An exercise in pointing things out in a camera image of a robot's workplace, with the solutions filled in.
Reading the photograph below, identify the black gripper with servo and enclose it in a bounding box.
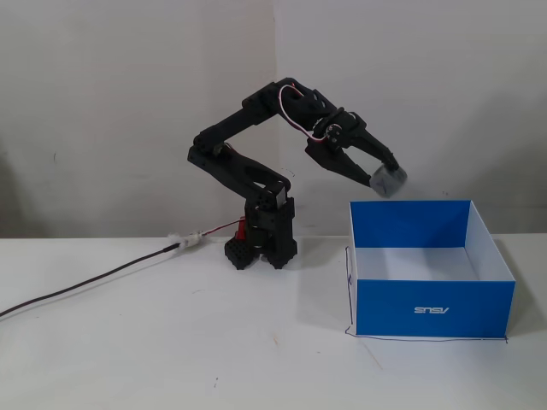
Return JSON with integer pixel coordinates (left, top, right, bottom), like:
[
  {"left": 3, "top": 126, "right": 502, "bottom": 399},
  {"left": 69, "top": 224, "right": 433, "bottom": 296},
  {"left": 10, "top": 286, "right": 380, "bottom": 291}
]
[{"left": 304, "top": 108, "right": 402, "bottom": 189}]

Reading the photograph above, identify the gray block with X mark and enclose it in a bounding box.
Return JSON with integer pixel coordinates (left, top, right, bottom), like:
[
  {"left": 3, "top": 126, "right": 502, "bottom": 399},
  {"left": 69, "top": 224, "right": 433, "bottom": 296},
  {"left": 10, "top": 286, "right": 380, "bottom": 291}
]
[{"left": 369, "top": 165, "right": 409, "bottom": 199}]

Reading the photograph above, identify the black robot arm with base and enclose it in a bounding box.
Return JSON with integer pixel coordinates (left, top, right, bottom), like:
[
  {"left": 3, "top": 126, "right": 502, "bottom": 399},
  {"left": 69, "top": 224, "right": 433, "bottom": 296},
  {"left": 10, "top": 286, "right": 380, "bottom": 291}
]
[{"left": 185, "top": 78, "right": 344, "bottom": 272}]

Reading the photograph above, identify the blue and white cardboard box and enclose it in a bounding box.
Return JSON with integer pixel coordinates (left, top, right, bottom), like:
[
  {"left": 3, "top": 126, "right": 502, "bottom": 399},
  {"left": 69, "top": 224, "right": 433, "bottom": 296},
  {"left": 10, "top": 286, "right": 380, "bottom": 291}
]
[{"left": 344, "top": 199, "right": 518, "bottom": 339}]

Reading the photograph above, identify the white and red servo wire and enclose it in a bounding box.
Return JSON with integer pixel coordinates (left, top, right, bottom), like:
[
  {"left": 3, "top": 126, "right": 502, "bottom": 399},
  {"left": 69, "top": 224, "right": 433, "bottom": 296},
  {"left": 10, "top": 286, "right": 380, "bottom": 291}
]
[{"left": 276, "top": 84, "right": 331, "bottom": 144}]

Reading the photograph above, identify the red and white power wire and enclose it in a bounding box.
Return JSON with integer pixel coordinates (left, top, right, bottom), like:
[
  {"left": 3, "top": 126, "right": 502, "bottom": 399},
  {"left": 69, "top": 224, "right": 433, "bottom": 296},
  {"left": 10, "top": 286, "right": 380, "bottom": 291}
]
[{"left": 200, "top": 220, "right": 241, "bottom": 237}]

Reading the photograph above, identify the white taped cable connector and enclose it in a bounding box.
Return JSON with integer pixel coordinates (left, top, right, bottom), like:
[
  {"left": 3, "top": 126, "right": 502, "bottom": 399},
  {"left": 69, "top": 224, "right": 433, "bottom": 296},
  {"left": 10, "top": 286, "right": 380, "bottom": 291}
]
[{"left": 173, "top": 230, "right": 205, "bottom": 249}]

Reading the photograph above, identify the black power cable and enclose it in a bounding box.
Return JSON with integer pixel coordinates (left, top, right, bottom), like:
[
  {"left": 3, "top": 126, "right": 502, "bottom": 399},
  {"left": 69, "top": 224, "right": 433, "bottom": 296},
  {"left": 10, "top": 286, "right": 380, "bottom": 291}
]
[{"left": 0, "top": 243, "right": 180, "bottom": 319}]

